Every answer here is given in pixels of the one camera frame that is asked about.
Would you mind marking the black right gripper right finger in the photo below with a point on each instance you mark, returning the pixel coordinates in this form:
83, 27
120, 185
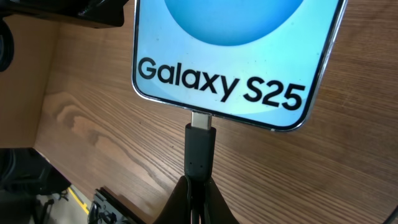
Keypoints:
216, 210

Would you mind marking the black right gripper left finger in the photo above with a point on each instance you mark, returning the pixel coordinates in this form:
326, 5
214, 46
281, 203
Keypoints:
178, 208

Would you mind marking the blue-screen Galaxy S25 smartphone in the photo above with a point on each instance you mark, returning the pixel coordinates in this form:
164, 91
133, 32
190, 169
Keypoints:
254, 62

